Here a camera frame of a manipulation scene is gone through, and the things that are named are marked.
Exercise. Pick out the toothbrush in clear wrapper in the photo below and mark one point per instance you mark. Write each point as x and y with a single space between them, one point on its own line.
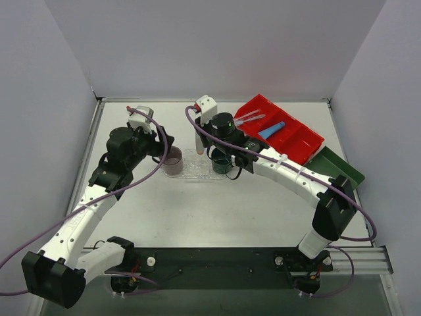
253 115

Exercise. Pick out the dark green mug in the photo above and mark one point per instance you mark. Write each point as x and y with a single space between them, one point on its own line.
221 163

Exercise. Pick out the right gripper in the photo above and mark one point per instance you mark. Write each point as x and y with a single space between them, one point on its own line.
202 126

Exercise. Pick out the blue toothpaste tube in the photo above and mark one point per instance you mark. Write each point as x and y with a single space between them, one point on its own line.
268 132

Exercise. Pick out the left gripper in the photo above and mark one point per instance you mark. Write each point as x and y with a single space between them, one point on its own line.
163 141

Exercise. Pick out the purple cup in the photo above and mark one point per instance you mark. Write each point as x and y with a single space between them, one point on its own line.
173 163

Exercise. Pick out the white orange-capped toothpaste tube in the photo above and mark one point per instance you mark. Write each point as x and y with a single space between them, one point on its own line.
198 144

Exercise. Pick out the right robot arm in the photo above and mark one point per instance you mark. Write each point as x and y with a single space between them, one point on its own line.
332 198

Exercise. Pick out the green bin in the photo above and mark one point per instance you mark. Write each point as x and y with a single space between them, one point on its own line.
327 162

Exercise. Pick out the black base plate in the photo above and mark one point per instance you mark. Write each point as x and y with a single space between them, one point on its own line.
266 268

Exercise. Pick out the red divided bin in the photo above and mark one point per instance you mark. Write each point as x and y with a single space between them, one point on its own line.
296 139

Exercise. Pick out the aluminium rail frame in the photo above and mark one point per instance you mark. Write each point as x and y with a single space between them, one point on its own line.
361 260

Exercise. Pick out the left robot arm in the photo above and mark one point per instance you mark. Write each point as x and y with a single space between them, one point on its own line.
112 177

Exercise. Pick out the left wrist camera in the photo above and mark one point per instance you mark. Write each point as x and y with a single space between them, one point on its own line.
136 120

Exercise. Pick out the clear textured plastic tray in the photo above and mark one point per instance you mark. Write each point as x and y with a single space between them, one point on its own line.
196 167

